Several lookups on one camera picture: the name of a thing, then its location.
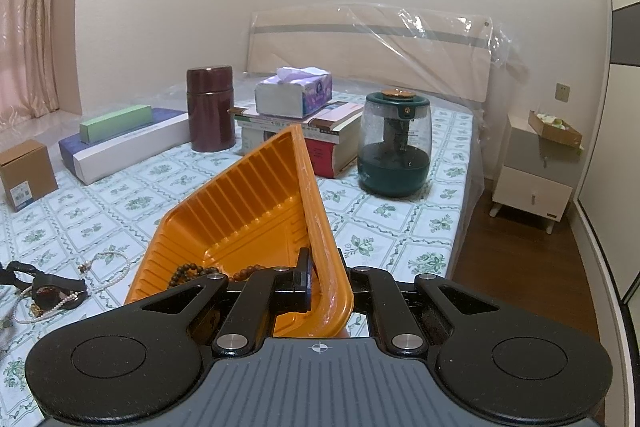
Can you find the grey and white wardrobe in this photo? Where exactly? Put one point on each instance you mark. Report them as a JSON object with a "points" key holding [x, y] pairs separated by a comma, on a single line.
{"points": [[620, 157]]}

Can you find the thin book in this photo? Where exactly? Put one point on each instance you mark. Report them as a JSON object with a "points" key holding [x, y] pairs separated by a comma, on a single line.
{"points": [[270, 119]]}

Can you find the orange plastic tray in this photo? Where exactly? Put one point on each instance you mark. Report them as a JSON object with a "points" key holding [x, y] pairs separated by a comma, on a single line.
{"points": [[240, 207]]}

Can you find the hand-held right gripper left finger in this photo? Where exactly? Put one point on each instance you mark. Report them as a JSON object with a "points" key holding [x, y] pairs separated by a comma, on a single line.
{"points": [[300, 282]]}

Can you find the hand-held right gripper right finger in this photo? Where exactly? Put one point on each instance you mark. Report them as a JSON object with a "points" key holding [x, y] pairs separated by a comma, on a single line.
{"points": [[361, 279]]}

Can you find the purple tissue pack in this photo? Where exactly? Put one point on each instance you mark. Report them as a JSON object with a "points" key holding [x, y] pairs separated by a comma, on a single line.
{"points": [[290, 97]]}

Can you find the pink curtain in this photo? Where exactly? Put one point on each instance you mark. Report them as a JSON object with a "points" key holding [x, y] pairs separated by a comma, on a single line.
{"points": [[30, 7]]}

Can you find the green glass humidifier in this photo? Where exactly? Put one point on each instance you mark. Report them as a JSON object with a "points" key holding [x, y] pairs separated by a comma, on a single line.
{"points": [[395, 147]]}

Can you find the plastic-wrapped headboard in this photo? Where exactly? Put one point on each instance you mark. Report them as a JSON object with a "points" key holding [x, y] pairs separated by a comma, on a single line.
{"points": [[360, 52]]}

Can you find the green long box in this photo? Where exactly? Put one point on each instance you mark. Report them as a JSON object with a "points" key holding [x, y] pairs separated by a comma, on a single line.
{"points": [[115, 124]]}

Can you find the shallow cardboard tray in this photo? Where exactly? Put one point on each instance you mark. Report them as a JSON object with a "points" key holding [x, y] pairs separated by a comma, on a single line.
{"points": [[555, 129]]}

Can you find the dark red cylindrical canister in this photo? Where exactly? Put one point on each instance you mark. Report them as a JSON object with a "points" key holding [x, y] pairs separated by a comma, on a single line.
{"points": [[211, 112]]}

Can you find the white and grey nightstand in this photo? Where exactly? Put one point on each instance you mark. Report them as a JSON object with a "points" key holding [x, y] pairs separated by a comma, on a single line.
{"points": [[532, 177]]}

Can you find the thick white book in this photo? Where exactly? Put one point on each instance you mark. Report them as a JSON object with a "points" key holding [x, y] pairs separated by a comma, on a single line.
{"points": [[255, 139]]}

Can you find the stack of books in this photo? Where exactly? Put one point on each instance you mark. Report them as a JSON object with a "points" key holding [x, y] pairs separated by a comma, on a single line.
{"points": [[335, 142]]}

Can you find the wall socket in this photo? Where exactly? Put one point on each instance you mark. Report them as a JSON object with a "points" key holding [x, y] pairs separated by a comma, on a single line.
{"points": [[563, 92]]}

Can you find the brown cardboard box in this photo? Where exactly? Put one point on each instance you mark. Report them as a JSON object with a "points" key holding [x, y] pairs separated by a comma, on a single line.
{"points": [[25, 172]]}

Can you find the blue and white long box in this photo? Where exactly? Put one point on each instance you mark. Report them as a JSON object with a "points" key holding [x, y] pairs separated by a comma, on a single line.
{"points": [[130, 147]]}

